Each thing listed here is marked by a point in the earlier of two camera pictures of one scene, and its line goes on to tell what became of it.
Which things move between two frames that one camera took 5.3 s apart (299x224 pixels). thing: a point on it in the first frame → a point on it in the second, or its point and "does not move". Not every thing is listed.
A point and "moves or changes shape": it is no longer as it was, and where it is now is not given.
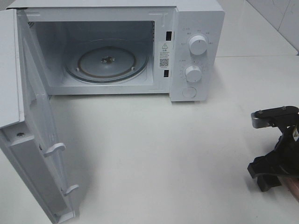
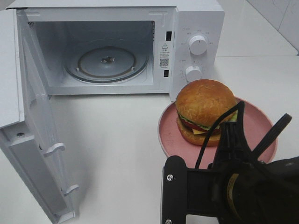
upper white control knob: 198,45 does not move
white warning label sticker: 164,55 does not move
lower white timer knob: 193,73 does not move
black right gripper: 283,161 → 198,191
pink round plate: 292,184 moves or changes shape
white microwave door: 27,123 does not move
